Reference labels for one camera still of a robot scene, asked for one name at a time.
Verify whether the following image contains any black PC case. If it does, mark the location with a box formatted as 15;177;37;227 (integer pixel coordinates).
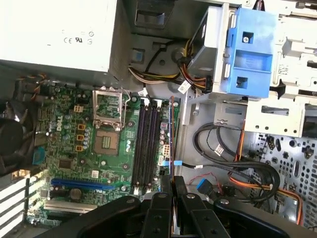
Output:
0;0;317;238

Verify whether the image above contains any RAM slot with black clips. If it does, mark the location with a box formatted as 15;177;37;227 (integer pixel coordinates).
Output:
130;98;146;195
142;98;158;194

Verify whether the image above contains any CPU socket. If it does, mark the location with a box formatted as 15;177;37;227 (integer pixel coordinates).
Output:
93;129;120;156

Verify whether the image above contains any thin orange wire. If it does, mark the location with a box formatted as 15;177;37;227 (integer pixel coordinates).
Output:
234;118;246;162

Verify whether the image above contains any blue tagged data cable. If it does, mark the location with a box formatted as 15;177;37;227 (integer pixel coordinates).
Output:
158;160;206;171

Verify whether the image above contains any white expansion slot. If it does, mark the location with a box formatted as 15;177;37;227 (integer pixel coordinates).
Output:
44;199;98;214

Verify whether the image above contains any blue RAM stick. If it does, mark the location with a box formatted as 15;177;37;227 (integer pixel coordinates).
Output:
169;95;180;235

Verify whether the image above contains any black case fan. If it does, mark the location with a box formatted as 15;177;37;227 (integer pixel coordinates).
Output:
0;99;38;177

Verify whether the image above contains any orange yellow red wire bundle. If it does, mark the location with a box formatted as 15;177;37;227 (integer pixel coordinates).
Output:
229;175;305;225

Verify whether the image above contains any power supply wire bundle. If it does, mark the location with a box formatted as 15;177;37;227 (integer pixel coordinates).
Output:
128;39;214;94

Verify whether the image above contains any grey power supply unit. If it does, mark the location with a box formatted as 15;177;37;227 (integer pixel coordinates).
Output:
0;0;132;86

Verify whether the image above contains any blue expansion slot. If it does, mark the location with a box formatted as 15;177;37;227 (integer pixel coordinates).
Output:
50;178;116;191

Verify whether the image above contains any black cable loop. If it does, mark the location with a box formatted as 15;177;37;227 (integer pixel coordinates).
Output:
192;122;282;206

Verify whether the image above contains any blue cable plug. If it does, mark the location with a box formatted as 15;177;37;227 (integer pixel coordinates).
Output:
197;178;214;197

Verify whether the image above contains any locking lever wire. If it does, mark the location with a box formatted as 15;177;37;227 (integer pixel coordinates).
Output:
121;89;132;128

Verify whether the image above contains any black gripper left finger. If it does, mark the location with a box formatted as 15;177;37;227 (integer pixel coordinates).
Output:
37;174;174;238

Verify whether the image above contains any blue drive bay latch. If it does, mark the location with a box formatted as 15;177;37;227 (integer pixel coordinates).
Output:
226;6;277;99

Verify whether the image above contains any grey metal drive cage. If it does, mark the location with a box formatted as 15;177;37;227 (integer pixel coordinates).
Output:
187;0;317;139

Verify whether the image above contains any metal socket cover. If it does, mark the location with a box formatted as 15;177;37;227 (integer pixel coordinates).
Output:
92;85;124;129

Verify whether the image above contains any green motherboard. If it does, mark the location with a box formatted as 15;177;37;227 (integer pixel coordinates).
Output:
27;81;181;226

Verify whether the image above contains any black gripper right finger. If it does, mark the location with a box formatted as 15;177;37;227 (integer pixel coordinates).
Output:
174;175;292;238

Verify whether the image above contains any silver coin cell battery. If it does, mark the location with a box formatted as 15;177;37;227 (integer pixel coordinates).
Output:
69;187;83;201

